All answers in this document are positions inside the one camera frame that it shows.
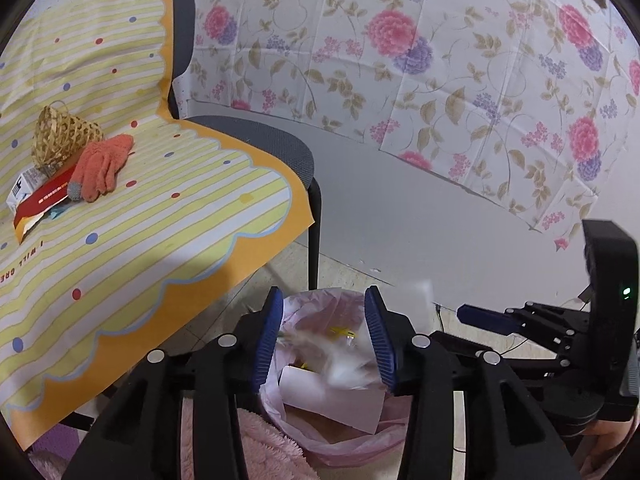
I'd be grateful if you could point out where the white tissue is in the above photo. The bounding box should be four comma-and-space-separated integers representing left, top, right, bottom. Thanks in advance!
280, 327, 381, 391

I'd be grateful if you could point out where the orange knitted glove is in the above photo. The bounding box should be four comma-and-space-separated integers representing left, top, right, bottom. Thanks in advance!
68, 134, 135, 203

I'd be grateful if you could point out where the orange paper envelope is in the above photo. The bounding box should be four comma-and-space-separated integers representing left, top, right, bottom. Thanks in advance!
14, 210, 48, 246

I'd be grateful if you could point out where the red envelope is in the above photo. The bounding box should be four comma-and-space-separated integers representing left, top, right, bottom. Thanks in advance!
13, 167, 81, 226

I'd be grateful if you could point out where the woven bamboo basket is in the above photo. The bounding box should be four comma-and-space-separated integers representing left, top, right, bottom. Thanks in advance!
31, 101, 103, 171

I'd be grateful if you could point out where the grey office chair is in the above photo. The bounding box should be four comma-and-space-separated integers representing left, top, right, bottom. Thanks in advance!
60, 0, 322, 433

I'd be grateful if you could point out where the floral print plastic sheet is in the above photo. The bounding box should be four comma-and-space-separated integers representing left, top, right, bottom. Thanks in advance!
182, 0, 640, 253

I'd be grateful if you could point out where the yellow striped cloth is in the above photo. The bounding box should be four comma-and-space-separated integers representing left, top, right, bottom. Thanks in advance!
0, 0, 313, 453

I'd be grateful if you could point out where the person's right forearm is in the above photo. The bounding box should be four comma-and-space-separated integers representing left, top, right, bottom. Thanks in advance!
575, 417, 640, 480

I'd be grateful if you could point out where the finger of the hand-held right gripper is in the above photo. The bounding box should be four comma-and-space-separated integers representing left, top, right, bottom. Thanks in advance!
456, 301, 593, 367

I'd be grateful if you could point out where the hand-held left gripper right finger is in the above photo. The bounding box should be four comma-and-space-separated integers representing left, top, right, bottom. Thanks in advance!
364, 285, 581, 480

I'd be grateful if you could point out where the large white paper sheet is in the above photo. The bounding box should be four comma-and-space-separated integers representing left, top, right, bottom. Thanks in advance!
277, 365, 386, 433

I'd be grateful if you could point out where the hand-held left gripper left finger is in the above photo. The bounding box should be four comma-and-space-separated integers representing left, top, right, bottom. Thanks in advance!
75, 286, 286, 480

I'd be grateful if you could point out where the small white carton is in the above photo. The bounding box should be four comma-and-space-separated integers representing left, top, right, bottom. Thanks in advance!
6, 167, 48, 213

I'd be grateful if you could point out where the bin with pink bag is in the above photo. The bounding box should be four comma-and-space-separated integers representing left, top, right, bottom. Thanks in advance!
257, 287, 413, 467

